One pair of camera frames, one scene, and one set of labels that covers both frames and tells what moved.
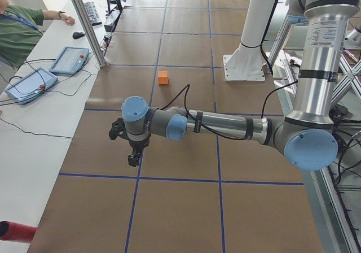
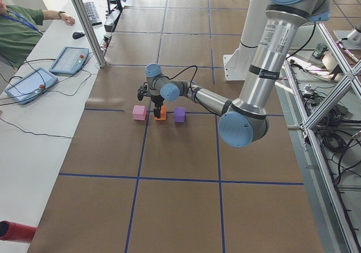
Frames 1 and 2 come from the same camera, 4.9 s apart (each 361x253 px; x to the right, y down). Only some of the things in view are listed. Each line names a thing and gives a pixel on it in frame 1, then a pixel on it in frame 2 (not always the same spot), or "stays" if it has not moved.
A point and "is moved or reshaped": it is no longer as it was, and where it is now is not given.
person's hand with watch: [69, 20] stays
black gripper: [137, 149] → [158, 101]
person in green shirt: [20, 30] stays
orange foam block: [163, 77] is moved or reshaped
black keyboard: [93, 15] stays
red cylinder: [15, 232] stays
